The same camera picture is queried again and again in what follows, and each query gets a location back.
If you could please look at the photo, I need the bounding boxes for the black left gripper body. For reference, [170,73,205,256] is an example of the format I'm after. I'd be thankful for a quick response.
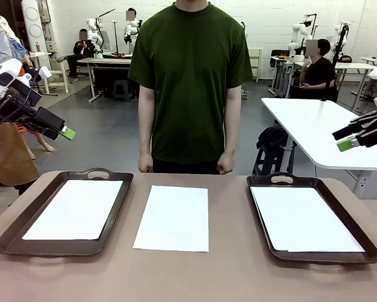
[0,82,43,126]

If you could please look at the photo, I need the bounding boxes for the white A4 paper stack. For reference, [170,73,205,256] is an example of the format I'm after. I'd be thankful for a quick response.
[132,184,210,254]

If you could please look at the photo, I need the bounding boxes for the person right forearm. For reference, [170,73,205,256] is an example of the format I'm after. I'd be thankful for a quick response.
[137,86,156,158]

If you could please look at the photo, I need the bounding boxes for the person left forearm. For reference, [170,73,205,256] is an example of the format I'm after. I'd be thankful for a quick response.
[222,84,242,158]

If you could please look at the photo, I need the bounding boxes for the person right hand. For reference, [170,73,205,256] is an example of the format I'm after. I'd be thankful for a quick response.
[137,154,155,174]

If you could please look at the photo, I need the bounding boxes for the person left hand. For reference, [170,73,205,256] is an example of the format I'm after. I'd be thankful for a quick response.
[217,153,237,176]

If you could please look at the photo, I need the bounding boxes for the white wooden chair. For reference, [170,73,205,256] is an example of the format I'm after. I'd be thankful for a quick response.
[45,59,70,94]

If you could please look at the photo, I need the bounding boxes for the white tilted table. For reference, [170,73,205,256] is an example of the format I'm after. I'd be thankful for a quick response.
[261,97,377,199]

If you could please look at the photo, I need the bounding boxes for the person in brown apron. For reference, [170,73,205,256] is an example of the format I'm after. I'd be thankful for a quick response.
[0,11,40,196]

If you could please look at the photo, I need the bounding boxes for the white background tables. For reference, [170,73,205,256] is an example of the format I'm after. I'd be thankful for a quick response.
[269,55,377,98]

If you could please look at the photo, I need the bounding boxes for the seated person black shirt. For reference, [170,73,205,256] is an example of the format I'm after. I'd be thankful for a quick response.
[293,39,339,102]

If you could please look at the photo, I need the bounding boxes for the seated person in black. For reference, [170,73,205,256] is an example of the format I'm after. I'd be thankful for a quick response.
[65,28,96,84]

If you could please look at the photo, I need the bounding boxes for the black bag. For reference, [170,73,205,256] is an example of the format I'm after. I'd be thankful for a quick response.
[256,125,295,152]

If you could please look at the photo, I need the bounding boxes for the black step stool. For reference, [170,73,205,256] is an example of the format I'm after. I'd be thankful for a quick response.
[252,146,298,177]

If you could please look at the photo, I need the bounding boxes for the dark plastic stool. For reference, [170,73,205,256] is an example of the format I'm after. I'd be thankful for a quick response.
[114,80,139,101]

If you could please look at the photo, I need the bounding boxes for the black pole stand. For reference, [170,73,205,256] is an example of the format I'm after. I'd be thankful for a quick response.
[320,21,354,102]

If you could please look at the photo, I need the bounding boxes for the white standing air conditioner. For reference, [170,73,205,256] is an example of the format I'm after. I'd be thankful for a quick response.
[20,0,48,53]

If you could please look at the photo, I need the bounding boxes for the brown-topped background table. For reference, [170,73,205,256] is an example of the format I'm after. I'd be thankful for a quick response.
[77,56,135,103]

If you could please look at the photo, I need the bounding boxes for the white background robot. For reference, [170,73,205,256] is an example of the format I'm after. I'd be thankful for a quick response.
[86,17,106,54]
[123,9,144,47]

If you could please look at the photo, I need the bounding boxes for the dark brown serving tray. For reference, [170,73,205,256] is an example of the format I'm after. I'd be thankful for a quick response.
[0,167,135,257]
[246,172,377,265]

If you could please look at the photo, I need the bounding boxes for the person torso green t-shirt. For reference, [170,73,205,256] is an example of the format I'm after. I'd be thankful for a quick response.
[128,0,254,164]

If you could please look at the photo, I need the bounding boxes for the person black trousers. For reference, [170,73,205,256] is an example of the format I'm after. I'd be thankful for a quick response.
[152,157,223,176]

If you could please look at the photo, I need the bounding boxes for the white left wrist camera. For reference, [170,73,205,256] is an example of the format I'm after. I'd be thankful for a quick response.
[37,65,53,80]

